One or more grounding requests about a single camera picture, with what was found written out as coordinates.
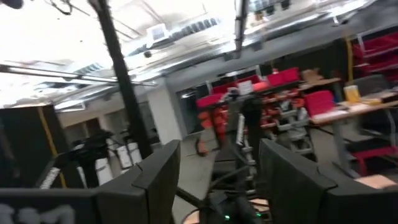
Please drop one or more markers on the black machine with white label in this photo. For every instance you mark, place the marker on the black machine with white label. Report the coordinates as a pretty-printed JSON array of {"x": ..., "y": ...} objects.
[{"x": 90, "y": 152}]

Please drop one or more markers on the black hanging ceiling pole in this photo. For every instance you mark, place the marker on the black hanging ceiling pole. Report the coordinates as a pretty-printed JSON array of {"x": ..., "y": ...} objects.
[{"x": 240, "y": 25}]

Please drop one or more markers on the red stool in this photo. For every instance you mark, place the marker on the red stool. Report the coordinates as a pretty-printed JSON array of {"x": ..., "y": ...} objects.
[{"x": 373, "y": 154}]

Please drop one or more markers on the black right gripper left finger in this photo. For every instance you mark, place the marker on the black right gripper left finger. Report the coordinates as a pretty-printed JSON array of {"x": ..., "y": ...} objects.
[{"x": 155, "y": 193}]

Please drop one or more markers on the parts rack with red bins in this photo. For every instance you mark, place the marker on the parts rack with red bins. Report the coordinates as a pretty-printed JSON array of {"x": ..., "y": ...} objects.
[{"x": 280, "y": 93}]

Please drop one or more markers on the cardboard box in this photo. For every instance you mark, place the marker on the cardboard box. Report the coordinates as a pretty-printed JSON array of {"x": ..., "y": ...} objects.
[{"x": 311, "y": 75}]

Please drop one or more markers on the yellow container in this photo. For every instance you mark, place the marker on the yellow container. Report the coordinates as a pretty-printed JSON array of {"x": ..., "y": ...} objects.
[{"x": 351, "y": 93}]

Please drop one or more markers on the black metal frame rail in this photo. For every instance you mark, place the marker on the black metal frame rail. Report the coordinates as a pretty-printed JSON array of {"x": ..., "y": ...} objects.
[{"x": 124, "y": 87}]

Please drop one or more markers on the white box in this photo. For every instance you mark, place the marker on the white box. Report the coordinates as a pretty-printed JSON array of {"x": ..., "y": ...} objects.
[
  {"x": 103, "y": 171},
  {"x": 129, "y": 155}
]

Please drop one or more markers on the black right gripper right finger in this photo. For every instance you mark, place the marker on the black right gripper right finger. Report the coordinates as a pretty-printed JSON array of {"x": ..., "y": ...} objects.
[{"x": 292, "y": 186}]

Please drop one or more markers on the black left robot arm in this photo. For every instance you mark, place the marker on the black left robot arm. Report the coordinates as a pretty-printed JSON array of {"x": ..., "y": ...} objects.
[{"x": 252, "y": 118}]

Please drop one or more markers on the red storage shelf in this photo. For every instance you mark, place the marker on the red storage shelf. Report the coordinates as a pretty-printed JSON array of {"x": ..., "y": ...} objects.
[{"x": 379, "y": 53}]

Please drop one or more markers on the red chair back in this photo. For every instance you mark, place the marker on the red chair back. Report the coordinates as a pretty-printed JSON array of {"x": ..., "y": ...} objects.
[{"x": 319, "y": 102}]

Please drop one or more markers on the wooden desk with metal legs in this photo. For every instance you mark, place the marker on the wooden desk with metal legs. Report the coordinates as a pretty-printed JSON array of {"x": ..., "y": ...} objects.
[{"x": 357, "y": 110}]

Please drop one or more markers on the black panel with yellow strip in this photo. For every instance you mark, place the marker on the black panel with yellow strip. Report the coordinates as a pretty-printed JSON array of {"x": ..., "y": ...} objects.
[{"x": 25, "y": 143}]

